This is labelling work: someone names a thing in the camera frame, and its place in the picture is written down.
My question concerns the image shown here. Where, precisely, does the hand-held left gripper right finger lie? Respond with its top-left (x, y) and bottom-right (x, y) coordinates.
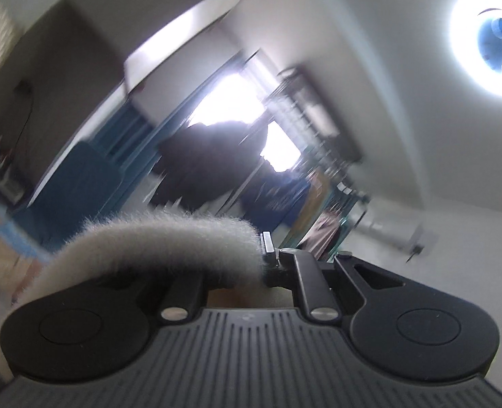
top-left (261, 232), bottom-right (405, 323)

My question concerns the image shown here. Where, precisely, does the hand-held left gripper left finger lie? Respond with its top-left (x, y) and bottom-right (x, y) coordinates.
top-left (104, 280), bottom-right (206, 323)

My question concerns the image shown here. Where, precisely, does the cream knit sweater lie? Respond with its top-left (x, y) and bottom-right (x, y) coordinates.
top-left (13, 210), bottom-right (269, 311)

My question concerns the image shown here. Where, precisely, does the black clothes rack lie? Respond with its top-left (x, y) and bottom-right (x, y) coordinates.
top-left (265, 65), bottom-right (364, 175)

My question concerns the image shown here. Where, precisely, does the pink hanging garment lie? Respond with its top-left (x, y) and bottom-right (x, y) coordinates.
top-left (297, 212), bottom-right (341, 260)

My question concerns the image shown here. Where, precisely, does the tan hanging garment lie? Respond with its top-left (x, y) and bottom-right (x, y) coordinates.
top-left (291, 172), bottom-right (332, 239)

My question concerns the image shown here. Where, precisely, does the blue and white jersey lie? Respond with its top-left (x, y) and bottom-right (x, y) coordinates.
top-left (239, 170), bottom-right (311, 232)

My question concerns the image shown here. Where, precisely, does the white air conditioner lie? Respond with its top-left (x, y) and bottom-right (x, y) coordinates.
top-left (368, 206), bottom-right (432, 258)

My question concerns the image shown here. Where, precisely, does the black hanging jacket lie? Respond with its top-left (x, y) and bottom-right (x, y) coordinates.
top-left (151, 120), bottom-right (274, 215)

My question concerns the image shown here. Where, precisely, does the blue curtain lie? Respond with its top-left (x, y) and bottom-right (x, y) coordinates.
top-left (91, 51), bottom-right (256, 209)

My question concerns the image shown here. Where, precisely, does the round ceiling lamp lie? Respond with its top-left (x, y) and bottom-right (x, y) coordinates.
top-left (449, 0), bottom-right (502, 102)

